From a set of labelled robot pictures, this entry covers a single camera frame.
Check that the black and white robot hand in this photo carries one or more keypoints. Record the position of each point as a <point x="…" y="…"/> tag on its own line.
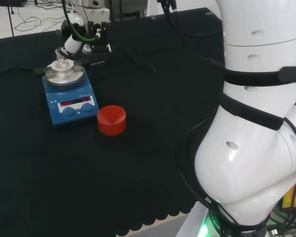
<point x="99" y="37"/>

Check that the heater with blue base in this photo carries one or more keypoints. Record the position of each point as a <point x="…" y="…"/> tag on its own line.
<point x="71" y="108"/>

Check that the clear round-bottom glass flask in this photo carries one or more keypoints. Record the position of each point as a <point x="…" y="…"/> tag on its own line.
<point x="61" y="63"/>

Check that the red ribbed plastic cup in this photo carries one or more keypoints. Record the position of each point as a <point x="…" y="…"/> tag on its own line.
<point x="111" y="121"/>

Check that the black box on floor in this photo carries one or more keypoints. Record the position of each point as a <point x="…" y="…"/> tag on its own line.
<point x="10" y="2"/>

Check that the black bench cloth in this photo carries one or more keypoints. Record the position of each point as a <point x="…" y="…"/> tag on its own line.
<point x="88" y="172"/>

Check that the yellow stop button box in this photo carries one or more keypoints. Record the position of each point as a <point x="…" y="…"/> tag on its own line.
<point x="287" y="197"/>

